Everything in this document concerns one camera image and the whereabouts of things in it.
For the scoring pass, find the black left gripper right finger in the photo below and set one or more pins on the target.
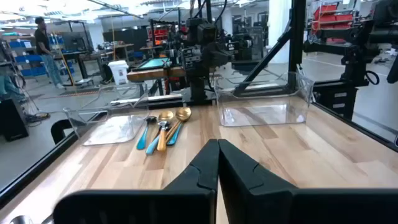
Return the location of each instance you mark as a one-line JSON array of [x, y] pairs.
[[248, 186]]

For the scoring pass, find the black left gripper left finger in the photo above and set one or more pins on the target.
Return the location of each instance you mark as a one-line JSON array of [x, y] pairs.
[[199, 174]]

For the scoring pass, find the black bystander robot arm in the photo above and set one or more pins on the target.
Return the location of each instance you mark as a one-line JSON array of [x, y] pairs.
[[357, 53]]

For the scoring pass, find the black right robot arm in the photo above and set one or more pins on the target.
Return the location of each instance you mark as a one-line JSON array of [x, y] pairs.
[[199, 88]]

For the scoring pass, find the green cutting mat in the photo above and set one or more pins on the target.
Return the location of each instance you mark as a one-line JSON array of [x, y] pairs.
[[154, 63]]

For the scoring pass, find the gold spoon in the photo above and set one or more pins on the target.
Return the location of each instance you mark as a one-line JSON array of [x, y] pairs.
[[162, 140]]

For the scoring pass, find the wooden work table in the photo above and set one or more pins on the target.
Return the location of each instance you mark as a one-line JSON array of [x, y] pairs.
[[149, 74]]

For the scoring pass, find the utensils pile right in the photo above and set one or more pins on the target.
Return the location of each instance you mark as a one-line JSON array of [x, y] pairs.
[[183, 114]]

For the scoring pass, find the clear plastic bin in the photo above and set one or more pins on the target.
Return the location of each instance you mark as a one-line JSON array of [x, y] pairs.
[[115, 130], [264, 115]]

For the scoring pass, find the white trash bin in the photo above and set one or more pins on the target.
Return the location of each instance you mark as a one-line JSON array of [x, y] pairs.
[[118, 73]]

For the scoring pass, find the black equipment cabinet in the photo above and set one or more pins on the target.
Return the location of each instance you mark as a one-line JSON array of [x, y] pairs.
[[335, 99]]

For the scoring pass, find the rack with red bins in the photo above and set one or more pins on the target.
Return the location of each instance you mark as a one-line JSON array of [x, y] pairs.
[[332, 17]]

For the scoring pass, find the black curved clamp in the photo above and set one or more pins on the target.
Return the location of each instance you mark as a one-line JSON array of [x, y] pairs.
[[59, 127]]

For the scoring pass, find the person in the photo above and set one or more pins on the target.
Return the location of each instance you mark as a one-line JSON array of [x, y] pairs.
[[43, 40]]

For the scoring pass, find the metal shelf with blue bins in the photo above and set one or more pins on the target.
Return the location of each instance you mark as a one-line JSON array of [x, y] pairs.
[[29, 58]]

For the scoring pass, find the black floor case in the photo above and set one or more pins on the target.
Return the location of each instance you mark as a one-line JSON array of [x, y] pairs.
[[12, 121]]

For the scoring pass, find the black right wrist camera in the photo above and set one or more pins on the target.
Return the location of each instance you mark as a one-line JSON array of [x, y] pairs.
[[205, 31]]

